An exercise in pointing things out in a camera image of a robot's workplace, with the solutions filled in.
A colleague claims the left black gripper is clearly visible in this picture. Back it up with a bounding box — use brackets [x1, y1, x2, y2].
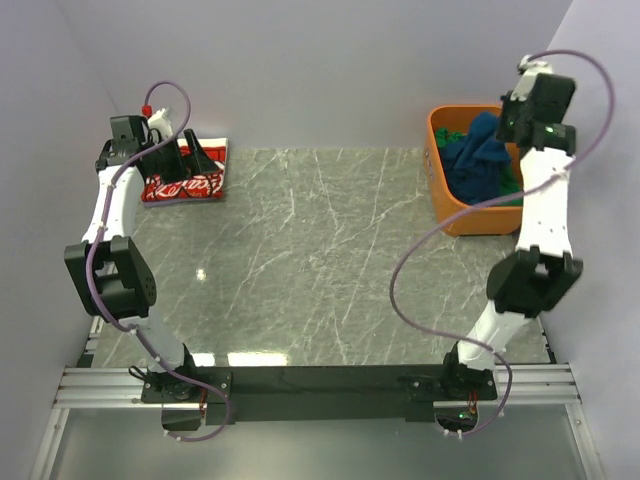
[146, 129, 219, 185]

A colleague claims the dark blue t-shirt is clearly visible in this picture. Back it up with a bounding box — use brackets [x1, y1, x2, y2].
[439, 112, 511, 205]

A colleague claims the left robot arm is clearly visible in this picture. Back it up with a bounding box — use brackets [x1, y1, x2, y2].
[64, 106, 228, 402]

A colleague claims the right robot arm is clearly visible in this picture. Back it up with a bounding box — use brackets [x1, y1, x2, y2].
[438, 73, 583, 399]

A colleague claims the folded red coca-cola t-shirt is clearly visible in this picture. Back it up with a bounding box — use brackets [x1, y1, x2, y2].
[141, 138, 229, 207]

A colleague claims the green t-shirt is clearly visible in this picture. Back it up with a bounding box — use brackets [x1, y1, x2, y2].
[435, 128, 520, 197]

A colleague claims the orange plastic bin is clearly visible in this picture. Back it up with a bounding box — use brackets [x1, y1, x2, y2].
[424, 105, 522, 222]

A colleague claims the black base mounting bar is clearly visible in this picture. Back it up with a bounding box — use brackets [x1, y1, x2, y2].
[128, 365, 497, 431]

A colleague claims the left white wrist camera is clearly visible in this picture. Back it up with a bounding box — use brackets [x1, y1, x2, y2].
[141, 104, 173, 138]

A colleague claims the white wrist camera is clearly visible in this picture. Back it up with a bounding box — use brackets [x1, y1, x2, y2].
[141, 104, 173, 138]
[510, 55, 553, 102]

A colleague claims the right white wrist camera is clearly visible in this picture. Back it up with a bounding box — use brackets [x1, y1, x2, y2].
[510, 55, 553, 102]

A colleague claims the aluminium extrusion rail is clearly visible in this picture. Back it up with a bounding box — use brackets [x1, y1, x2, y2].
[30, 320, 605, 479]

